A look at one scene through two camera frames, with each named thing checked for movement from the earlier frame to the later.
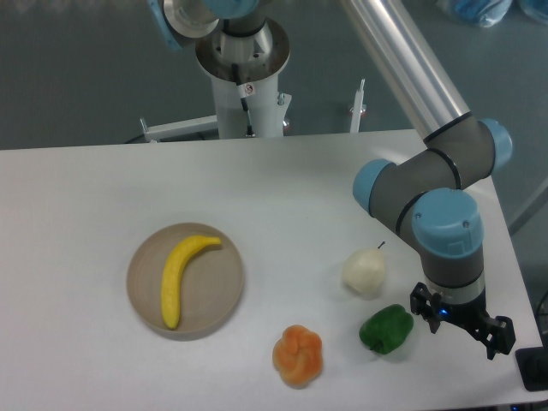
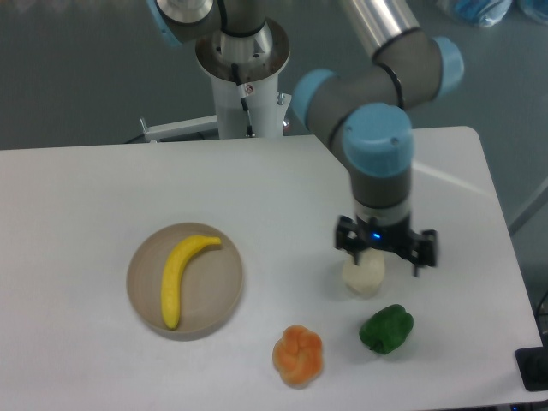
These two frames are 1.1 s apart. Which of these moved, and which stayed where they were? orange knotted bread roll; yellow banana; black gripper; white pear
Moved: black gripper
Stayed: yellow banana; orange knotted bread roll; white pear
